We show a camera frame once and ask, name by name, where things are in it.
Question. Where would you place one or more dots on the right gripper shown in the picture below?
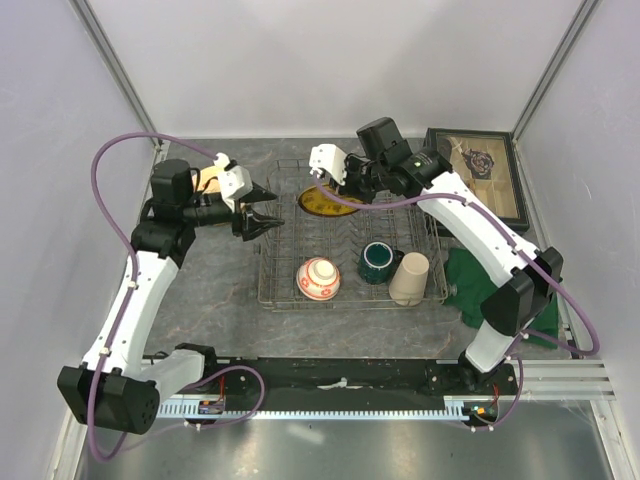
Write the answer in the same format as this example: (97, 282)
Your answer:
(351, 162)

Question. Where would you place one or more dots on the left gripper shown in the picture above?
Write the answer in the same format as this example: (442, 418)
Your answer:
(253, 225)

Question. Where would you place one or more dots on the cream bird plate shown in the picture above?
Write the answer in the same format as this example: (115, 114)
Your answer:
(210, 182)

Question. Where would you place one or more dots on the yellow patterned small plate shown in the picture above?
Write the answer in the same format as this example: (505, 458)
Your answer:
(312, 201)

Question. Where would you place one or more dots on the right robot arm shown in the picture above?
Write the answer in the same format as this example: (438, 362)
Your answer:
(520, 271)

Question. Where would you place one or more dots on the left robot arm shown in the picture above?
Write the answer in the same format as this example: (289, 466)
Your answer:
(112, 388)

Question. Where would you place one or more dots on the dark green mug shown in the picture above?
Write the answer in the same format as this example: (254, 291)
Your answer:
(378, 262)

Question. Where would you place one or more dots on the white red patterned bowl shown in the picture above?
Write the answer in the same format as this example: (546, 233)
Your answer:
(318, 279)

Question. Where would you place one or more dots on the beige cup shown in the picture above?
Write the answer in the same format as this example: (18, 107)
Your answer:
(407, 287)

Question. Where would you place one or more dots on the black glass-lid display box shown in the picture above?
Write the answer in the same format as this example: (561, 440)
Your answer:
(486, 162)

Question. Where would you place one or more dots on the green cloth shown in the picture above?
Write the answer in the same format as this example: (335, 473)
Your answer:
(473, 285)

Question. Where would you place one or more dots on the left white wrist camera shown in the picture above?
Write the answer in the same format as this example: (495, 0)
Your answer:
(234, 181)

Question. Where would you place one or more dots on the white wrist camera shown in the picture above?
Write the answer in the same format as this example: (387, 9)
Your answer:
(234, 181)
(328, 161)

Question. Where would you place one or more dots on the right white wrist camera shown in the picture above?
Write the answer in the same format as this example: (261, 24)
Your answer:
(328, 161)

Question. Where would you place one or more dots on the wire dish rack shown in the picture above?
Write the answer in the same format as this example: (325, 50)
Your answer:
(340, 240)

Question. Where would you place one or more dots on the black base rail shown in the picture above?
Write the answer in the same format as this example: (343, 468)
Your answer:
(352, 383)

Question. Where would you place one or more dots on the slotted cable duct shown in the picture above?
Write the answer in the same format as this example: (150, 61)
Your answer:
(196, 409)

